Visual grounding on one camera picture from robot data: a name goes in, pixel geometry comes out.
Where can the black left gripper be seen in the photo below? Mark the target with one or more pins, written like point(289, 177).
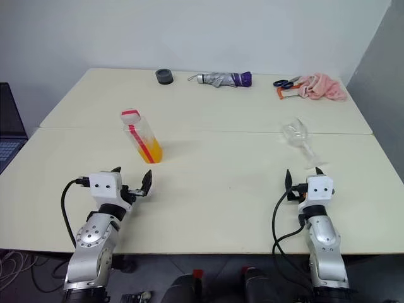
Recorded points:
point(126, 193)

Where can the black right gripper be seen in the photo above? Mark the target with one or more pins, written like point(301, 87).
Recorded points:
point(295, 195)

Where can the clear plastic bottle orange label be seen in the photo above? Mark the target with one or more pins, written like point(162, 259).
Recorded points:
point(148, 148)

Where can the clear wine glass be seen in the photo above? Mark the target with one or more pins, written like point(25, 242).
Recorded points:
point(295, 134)

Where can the white red bottle cap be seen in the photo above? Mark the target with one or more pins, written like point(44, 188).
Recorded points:
point(130, 116)

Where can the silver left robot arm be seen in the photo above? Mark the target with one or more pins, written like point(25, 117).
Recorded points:
point(91, 236)

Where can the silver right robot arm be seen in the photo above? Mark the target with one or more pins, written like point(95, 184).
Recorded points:
point(325, 240)

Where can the pink cloth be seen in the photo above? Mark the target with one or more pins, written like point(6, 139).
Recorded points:
point(325, 86)

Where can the dark grey tape roll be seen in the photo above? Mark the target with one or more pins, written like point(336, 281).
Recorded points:
point(164, 76)

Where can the caster wheel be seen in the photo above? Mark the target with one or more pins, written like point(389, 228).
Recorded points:
point(139, 296)

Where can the folded silver purple umbrella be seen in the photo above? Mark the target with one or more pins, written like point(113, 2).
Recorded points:
point(221, 79)

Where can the dark laptop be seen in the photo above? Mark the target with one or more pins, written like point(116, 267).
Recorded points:
point(9, 126)

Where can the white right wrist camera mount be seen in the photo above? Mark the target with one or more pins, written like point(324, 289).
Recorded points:
point(318, 189)

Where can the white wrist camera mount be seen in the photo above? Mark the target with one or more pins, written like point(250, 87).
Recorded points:
point(318, 189)
point(102, 186)

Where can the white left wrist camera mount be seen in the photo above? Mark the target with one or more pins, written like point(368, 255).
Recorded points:
point(102, 186)

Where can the orange frame tool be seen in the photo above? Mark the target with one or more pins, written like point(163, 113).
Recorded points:
point(279, 93)

